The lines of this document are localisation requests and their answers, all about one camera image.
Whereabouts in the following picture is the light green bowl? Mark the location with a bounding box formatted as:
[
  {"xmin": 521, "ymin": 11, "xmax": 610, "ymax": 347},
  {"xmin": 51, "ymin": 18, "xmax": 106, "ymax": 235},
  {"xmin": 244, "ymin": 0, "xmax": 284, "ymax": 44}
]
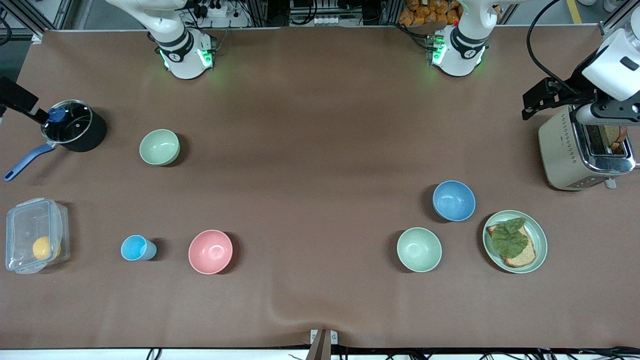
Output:
[
  {"xmin": 139, "ymin": 129, "xmax": 180, "ymax": 166},
  {"xmin": 397, "ymin": 227, "xmax": 443, "ymax": 273}
]

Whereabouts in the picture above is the blue bowl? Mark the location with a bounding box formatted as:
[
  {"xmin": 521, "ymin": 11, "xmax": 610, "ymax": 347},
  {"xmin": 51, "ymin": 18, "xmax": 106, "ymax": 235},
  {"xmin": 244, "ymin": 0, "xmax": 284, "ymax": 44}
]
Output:
[{"xmin": 432, "ymin": 180, "xmax": 476, "ymax": 222}]

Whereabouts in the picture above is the pink bowl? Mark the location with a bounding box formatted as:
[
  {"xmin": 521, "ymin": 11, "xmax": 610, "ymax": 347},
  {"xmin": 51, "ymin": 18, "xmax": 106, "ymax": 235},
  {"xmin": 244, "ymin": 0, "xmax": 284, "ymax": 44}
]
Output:
[{"xmin": 188, "ymin": 230, "xmax": 234, "ymax": 275}]

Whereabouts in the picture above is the glass lid with blue knob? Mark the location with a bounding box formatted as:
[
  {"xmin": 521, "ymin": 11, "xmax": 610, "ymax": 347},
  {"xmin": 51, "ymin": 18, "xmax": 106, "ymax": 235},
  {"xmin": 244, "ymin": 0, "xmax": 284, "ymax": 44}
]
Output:
[{"xmin": 41, "ymin": 100, "xmax": 93, "ymax": 144}]

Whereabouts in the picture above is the beige chrome toaster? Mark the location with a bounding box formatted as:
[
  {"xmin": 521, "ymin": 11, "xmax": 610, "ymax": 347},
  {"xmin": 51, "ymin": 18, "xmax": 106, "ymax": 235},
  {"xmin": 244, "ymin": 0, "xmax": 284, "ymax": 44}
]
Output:
[{"xmin": 538, "ymin": 105, "xmax": 637, "ymax": 191}]

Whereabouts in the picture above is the brown bread slice in toaster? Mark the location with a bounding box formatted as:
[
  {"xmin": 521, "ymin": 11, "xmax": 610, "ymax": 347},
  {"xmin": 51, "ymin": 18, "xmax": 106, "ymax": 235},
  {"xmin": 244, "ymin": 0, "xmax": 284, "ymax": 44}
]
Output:
[{"xmin": 602, "ymin": 125, "xmax": 629, "ymax": 153}]

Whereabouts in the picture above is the clear plastic lidded container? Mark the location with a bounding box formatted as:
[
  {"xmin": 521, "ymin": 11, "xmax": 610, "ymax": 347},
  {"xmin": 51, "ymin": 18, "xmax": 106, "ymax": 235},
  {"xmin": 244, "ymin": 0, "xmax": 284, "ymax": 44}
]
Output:
[{"xmin": 5, "ymin": 198, "xmax": 70, "ymax": 275}]

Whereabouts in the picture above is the yellow lemon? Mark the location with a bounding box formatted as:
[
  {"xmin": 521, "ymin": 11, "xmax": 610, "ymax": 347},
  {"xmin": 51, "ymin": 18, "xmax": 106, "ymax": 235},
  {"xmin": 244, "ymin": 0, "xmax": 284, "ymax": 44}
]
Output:
[{"xmin": 32, "ymin": 236, "xmax": 62, "ymax": 261}]

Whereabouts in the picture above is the light green plate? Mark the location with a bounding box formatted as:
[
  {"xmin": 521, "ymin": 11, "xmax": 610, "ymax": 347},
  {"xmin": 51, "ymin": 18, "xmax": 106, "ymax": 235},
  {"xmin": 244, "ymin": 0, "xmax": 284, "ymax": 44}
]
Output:
[{"xmin": 483, "ymin": 210, "xmax": 548, "ymax": 274}]

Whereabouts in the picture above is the green lettuce leaf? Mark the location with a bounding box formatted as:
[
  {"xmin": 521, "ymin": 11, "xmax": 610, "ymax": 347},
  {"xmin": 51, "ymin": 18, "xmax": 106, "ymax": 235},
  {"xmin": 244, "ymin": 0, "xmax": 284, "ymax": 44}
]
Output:
[{"xmin": 491, "ymin": 217, "xmax": 530, "ymax": 259}]

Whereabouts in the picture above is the brown bread slice on plate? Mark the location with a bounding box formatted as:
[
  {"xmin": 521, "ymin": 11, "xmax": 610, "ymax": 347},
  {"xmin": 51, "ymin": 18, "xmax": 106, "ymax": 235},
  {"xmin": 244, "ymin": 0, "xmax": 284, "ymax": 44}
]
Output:
[{"xmin": 486, "ymin": 223, "xmax": 537, "ymax": 268}]

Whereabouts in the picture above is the light blue cup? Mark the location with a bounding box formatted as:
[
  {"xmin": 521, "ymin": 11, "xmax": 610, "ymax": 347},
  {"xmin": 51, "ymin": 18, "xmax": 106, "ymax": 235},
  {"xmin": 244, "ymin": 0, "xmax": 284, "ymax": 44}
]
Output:
[{"xmin": 120, "ymin": 235, "xmax": 157, "ymax": 262}]

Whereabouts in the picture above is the brown tablecloth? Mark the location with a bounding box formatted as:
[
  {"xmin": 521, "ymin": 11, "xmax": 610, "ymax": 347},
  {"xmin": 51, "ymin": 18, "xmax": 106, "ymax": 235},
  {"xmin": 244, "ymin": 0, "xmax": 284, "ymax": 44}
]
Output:
[{"xmin": 0, "ymin": 25, "xmax": 640, "ymax": 350}]

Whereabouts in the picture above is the long white power strip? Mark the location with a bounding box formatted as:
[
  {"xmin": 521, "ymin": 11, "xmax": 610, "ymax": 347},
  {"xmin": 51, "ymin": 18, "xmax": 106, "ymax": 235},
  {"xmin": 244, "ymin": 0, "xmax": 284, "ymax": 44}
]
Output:
[{"xmin": 290, "ymin": 15, "xmax": 362, "ymax": 27}]

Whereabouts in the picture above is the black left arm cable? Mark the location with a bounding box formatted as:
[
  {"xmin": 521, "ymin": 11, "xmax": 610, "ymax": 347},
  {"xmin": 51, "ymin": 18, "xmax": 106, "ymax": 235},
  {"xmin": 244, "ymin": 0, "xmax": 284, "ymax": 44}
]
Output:
[{"xmin": 526, "ymin": 0, "xmax": 601, "ymax": 96}]

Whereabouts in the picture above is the black saucepan with blue handle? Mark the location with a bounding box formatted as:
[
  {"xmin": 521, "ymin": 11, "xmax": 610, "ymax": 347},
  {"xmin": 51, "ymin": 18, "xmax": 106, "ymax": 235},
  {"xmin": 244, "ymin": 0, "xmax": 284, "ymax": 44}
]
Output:
[{"xmin": 4, "ymin": 100, "xmax": 108, "ymax": 182}]

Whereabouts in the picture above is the metal table bracket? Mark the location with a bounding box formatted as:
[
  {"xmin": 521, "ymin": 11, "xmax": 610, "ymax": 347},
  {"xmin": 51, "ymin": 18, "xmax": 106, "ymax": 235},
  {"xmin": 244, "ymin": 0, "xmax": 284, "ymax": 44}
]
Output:
[{"xmin": 310, "ymin": 329, "xmax": 339, "ymax": 360}]

